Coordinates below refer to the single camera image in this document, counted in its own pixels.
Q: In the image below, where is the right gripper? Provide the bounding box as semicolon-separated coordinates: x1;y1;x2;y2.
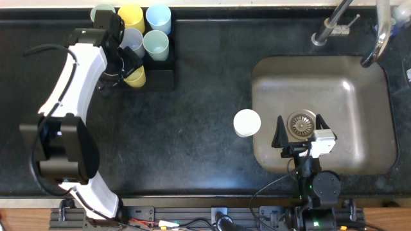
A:
271;114;338;159

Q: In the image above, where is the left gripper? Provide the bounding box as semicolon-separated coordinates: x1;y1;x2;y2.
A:
121;46;144;77

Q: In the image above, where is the yellow cup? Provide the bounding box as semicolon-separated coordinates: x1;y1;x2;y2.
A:
117;3;146;35
123;65;147;89

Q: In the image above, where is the grey cup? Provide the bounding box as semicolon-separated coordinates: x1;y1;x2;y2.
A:
119;28;146;59

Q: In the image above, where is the green cup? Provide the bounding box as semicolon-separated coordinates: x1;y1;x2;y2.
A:
142;30;170;62
90;3;116;23

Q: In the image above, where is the black tray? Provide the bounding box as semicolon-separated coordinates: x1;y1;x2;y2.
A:
91;6;177;92

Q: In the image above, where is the blue cup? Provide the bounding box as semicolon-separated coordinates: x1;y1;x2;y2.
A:
145;3;172;35

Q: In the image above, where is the white cup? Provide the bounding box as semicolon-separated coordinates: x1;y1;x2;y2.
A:
232;108;262;139

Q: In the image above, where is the steel sink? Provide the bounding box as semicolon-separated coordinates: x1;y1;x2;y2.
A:
251;56;399;176

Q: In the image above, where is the steel tap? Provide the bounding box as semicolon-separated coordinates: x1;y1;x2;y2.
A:
310;0;393;69

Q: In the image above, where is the blue soap bottle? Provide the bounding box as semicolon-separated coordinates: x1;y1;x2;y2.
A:
372;2;411;38

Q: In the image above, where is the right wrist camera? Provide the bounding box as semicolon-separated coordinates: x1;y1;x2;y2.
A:
298;128;337;158

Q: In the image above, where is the black cable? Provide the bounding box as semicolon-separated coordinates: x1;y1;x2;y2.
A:
249;142;313;231
22;44;129;230

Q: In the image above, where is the mounting rail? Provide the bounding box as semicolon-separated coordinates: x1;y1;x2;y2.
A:
48;198;367;231

